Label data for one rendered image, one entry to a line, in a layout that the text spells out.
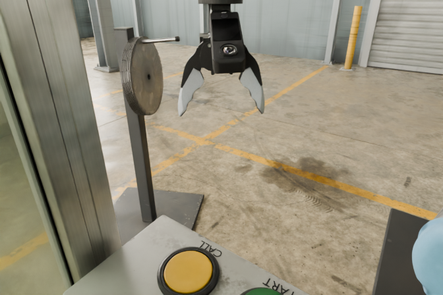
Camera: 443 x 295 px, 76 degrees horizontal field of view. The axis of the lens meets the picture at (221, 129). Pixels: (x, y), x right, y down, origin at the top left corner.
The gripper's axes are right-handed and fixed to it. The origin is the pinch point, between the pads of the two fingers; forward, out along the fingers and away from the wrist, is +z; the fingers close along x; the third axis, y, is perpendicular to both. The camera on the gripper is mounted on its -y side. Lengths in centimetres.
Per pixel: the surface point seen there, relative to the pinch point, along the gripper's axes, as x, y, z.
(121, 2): 222, 872, -13
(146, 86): 26, 70, 14
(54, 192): 14.5, -29.4, -6.7
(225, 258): 2.1, -29.4, 1.2
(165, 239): 7.5, -26.8, 1.2
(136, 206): 42, 86, 89
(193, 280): 4.8, -31.6, 0.8
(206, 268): 3.7, -30.6, 0.8
